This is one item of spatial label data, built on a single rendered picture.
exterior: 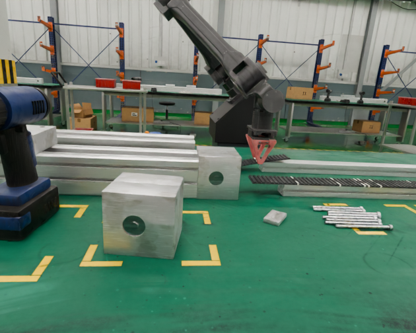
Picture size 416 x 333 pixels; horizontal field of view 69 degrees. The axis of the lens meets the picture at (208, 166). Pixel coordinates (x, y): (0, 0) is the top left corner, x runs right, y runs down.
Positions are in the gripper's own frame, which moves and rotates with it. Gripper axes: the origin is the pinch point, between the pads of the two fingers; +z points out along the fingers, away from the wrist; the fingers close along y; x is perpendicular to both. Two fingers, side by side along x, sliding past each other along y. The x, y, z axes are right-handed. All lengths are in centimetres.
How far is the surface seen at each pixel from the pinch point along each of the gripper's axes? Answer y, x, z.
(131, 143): 4.8, -35.6, -4.1
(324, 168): 1.2, 20.0, 1.9
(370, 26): -743, 465, -189
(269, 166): 1.9, 2.9, 1.5
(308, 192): 20.9, 6.9, 2.4
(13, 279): 51, -43, 4
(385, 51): -718, 505, -126
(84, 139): 4.8, -47.5, -4.6
